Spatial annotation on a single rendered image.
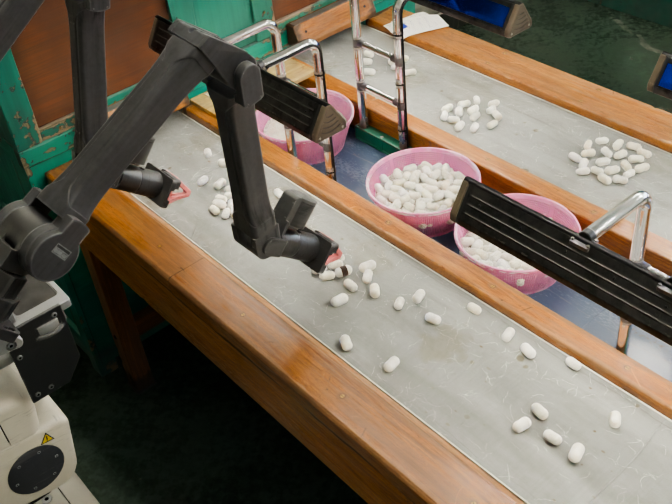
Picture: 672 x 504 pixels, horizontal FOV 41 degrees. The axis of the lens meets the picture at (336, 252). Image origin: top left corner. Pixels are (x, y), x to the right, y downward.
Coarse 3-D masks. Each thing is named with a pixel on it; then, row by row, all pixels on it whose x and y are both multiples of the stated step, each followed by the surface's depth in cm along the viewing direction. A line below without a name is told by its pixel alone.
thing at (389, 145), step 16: (352, 0) 213; (400, 0) 203; (352, 16) 216; (400, 16) 204; (352, 32) 219; (400, 32) 207; (368, 48) 218; (400, 48) 209; (400, 64) 212; (400, 80) 214; (384, 96) 223; (400, 96) 217; (400, 112) 220; (368, 128) 236; (400, 128) 223; (368, 144) 237; (384, 144) 232; (400, 144) 227; (400, 160) 230
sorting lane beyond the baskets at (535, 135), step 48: (336, 48) 267; (384, 48) 264; (432, 96) 241; (480, 96) 239; (528, 96) 236; (480, 144) 221; (528, 144) 219; (576, 144) 218; (624, 144) 216; (576, 192) 203; (624, 192) 201
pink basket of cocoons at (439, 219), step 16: (384, 160) 215; (432, 160) 218; (448, 160) 216; (464, 160) 213; (368, 176) 210; (480, 176) 206; (368, 192) 205; (384, 208) 201; (416, 224) 201; (432, 224) 201; (448, 224) 203
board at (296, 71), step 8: (288, 64) 254; (296, 64) 254; (272, 72) 252; (288, 72) 251; (296, 72) 250; (304, 72) 250; (312, 72) 250; (296, 80) 247; (200, 96) 245; (208, 96) 245; (200, 104) 242; (208, 104) 241; (208, 112) 239
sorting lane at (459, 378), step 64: (192, 128) 240; (128, 192) 219; (192, 192) 217; (256, 256) 196; (384, 256) 192; (320, 320) 179; (384, 320) 177; (448, 320) 175; (512, 320) 174; (384, 384) 164; (448, 384) 163; (512, 384) 162; (576, 384) 160; (512, 448) 151; (640, 448) 148
